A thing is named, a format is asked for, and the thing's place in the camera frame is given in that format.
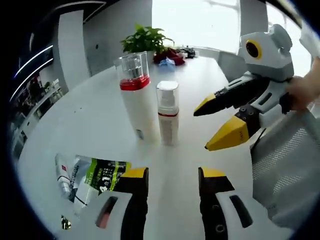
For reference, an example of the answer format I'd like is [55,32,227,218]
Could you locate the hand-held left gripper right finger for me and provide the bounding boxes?
[198,166,256,240]

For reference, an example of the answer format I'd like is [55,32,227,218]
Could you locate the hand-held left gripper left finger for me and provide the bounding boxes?
[94,166,150,240]

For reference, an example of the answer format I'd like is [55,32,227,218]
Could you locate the silver green skincare sachet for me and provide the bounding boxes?
[67,154,133,204]

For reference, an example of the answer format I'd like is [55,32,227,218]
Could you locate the gold skincare sachet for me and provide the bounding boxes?
[60,215,73,230]

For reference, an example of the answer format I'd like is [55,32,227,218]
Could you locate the white skincare bottle red collar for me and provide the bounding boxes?
[113,51,156,141]

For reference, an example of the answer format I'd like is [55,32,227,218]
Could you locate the person's right hand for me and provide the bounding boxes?
[285,71,320,112]

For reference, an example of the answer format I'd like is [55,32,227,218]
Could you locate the person's white shirt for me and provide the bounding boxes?
[298,21,320,60]

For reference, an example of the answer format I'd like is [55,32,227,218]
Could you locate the grey mesh chair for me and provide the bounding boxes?
[249,109,320,226]

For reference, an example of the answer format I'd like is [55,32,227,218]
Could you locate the dark clutter pile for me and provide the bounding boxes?
[178,46,198,60]

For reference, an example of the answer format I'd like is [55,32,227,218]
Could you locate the dark red cloth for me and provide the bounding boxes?
[152,47,187,66]

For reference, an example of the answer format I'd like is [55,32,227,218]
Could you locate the blue cloth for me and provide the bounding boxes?
[159,57,177,71]

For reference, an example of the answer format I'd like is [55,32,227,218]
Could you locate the green potted plant white pot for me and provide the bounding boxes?
[120,23,175,63]

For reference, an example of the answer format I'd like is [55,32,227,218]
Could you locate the long white office counter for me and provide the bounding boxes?
[11,82,63,151]

